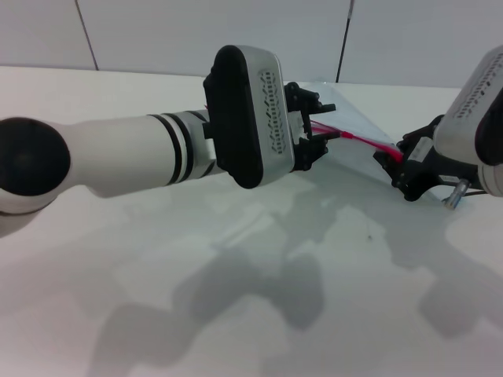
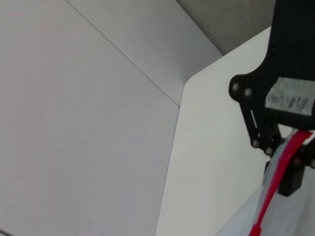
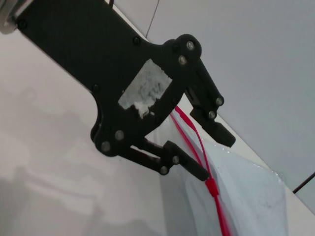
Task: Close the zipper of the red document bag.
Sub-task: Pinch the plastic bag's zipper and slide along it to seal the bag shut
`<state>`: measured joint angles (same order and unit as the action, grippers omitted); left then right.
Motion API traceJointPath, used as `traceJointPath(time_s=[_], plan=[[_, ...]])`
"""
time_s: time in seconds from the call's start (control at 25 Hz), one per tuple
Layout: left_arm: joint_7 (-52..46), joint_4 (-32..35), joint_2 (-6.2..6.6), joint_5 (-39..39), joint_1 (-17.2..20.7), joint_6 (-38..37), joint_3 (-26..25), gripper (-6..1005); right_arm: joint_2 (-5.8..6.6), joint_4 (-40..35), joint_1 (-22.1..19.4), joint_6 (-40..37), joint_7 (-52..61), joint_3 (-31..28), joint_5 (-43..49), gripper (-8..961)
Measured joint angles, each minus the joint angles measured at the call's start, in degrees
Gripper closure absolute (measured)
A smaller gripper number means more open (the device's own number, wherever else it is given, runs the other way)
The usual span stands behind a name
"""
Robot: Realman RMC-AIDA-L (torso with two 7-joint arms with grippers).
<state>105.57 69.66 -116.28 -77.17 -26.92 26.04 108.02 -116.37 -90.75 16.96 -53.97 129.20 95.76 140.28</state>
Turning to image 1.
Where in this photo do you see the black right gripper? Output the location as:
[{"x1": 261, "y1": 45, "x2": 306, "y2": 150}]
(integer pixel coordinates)
[{"x1": 372, "y1": 113, "x2": 485, "y2": 203}]

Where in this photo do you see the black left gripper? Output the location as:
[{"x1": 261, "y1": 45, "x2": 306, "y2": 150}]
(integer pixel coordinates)
[{"x1": 283, "y1": 81, "x2": 343, "y2": 174}]

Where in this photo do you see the clear document bag red zipper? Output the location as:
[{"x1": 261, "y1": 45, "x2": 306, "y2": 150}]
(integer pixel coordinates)
[{"x1": 204, "y1": 80, "x2": 449, "y2": 206}]

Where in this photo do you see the thin black vertical rod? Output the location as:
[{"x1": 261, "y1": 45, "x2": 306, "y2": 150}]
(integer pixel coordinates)
[{"x1": 335, "y1": 0, "x2": 356, "y2": 83}]

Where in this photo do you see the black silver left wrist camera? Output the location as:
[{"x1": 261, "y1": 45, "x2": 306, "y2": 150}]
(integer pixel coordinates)
[{"x1": 202, "y1": 44, "x2": 296, "y2": 191}]

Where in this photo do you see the thin dark slanted cord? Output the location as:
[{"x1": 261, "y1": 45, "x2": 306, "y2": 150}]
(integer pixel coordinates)
[{"x1": 73, "y1": 0, "x2": 99, "y2": 72}]

